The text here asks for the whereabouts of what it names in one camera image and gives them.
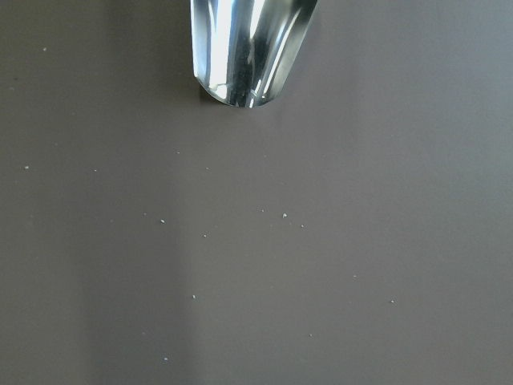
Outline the metal scoop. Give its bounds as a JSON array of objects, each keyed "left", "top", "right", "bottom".
[{"left": 190, "top": 0, "right": 317, "bottom": 108}]

